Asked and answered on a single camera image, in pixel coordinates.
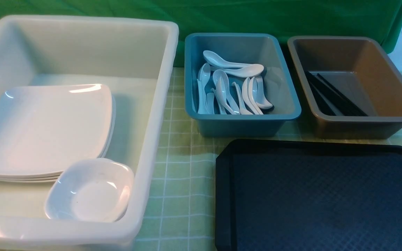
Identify white spoon right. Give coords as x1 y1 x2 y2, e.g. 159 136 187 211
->
255 76 273 109

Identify teal plastic bin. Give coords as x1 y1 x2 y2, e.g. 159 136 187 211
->
184 33 302 138

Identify white spoon top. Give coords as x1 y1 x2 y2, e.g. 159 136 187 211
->
203 50 252 68

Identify white spoon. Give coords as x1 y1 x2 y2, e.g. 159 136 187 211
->
203 50 252 68
255 76 273 109
210 64 264 78
213 69 240 115
197 62 211 114

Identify middle white square plate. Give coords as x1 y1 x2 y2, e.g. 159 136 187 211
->
0 105 116 181

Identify black chopsticks in bin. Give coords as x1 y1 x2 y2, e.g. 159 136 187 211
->
304 71 367 116

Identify black serving tray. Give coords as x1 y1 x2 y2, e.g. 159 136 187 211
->
214 139 402 251

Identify large white rice plate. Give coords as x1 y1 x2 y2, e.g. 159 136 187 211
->
0 84 116 178

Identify bottom white square plate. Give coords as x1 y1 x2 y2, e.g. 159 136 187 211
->
0 112 116 183

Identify white side bowl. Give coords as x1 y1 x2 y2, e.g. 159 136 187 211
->
44 158 135 222

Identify white spoon left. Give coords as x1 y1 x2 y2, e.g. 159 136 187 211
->
197 62 211 114

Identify white spoon centre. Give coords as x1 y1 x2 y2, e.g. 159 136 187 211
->
213 69 240 115

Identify brown plastic bin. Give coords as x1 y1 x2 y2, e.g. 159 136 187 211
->
287 36 402 139

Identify large white plastic tub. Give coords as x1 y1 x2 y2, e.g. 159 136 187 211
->
0 15 179 251

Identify green backdrop cloth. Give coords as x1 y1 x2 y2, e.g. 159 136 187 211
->
0 0 402 67

